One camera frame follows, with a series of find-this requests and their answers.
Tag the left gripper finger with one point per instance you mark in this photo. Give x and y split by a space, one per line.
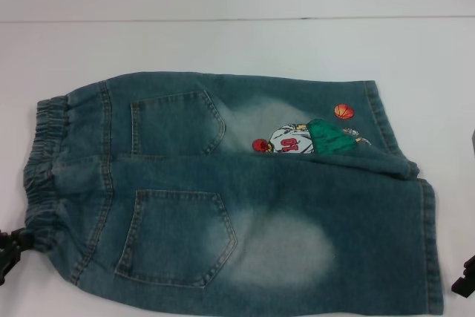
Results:
9 263
9 238

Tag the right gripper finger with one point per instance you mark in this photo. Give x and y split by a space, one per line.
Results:
465 278

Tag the blue denim shorts with embroidery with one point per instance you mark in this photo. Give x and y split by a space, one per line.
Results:
297 191

